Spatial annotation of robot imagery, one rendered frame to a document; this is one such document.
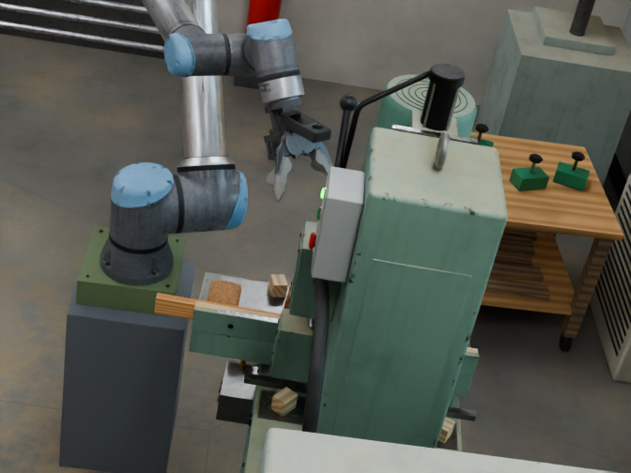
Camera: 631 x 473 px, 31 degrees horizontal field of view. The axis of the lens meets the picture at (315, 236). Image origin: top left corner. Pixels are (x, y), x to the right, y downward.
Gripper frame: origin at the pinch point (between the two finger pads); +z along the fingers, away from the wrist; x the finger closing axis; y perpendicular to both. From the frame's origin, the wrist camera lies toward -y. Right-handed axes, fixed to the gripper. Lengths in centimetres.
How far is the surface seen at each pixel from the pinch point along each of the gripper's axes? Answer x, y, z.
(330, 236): 30, -46, 4
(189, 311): 24.6, 16.7, 18.8
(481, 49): -247, 196, -31
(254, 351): 15.2, 9.5, 29.9
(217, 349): 21.3, 14.3, 28.0
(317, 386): 38, -47, 26
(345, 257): 27, -46, 8
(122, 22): -112, 284, -77
